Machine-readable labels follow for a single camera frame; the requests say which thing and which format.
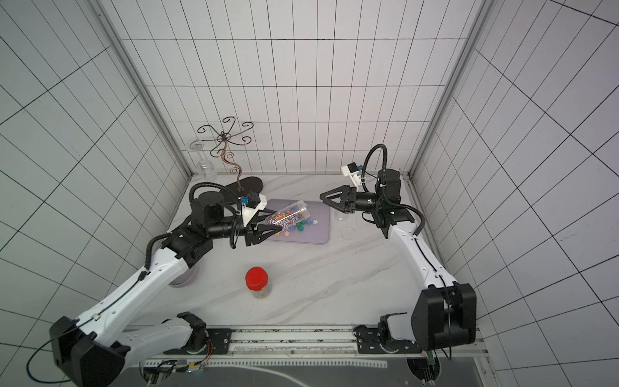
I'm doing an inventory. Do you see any small clear jar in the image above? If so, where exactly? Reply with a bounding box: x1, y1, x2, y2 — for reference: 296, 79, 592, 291
265, 200, 310, 230

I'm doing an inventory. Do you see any clear jar with colourful candies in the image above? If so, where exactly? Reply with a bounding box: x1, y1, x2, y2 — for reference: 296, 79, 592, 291
334, 207, 351, 223

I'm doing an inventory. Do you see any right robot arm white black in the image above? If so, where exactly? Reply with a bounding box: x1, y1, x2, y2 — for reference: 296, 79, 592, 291
320, 144, 477, 359

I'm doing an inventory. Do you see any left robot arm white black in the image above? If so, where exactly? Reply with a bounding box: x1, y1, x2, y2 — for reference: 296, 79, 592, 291
47, 182, 281, 386

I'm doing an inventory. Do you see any red lid candy jar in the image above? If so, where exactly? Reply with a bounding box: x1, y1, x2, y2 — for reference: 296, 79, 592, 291
245, 267, 271, 298

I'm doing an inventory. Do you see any metal glass holder stand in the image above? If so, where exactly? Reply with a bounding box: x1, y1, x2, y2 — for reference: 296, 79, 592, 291
187, 115, 264, 196

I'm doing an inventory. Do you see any lilac plastic tray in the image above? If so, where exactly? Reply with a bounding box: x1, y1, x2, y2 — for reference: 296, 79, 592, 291
267, 199, 330, 244

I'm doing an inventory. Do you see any lilac bowl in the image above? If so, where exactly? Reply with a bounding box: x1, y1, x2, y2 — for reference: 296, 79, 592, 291
169, 265, 198, 288

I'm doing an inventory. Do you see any hanging wine glass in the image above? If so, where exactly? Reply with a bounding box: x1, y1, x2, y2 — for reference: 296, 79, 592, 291
186, 140, 217, 182

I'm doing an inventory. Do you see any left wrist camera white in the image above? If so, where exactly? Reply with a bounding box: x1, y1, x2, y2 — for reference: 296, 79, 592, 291
240, 192, 268, 226

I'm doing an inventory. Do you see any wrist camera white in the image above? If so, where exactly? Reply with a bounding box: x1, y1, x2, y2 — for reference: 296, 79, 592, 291
341, 162, 363, 189
240, 192, 268, 226

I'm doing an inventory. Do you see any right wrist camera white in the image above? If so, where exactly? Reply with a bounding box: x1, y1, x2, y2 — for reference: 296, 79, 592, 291
341, 162, 363, 189

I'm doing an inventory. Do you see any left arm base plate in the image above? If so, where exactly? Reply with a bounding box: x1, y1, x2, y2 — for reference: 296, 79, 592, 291
164, 328, 233, 356

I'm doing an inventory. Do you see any aluminium mounting rail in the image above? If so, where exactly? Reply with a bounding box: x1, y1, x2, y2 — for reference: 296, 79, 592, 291
129, 325, 489, 372

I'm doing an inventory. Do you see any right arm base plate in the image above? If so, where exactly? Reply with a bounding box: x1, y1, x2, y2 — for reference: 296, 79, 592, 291
353, 324, 422, 355

